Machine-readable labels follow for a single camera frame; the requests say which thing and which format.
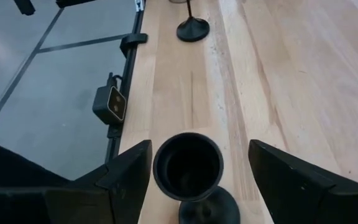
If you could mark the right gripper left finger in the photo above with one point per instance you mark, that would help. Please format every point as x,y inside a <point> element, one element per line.
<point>126,186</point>

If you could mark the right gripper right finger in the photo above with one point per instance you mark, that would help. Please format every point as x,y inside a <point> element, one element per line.
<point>291,193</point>

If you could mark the black metal candlestick holder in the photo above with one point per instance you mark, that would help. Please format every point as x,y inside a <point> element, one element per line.
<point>188,168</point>
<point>193,29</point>

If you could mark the small black camera box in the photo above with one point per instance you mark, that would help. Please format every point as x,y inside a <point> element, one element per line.
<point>107,105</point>

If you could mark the black aluminium frame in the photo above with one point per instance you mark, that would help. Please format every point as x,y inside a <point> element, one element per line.
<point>128,71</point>

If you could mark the silver frame bracket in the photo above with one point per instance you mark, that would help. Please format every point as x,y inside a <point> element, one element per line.
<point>139,4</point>

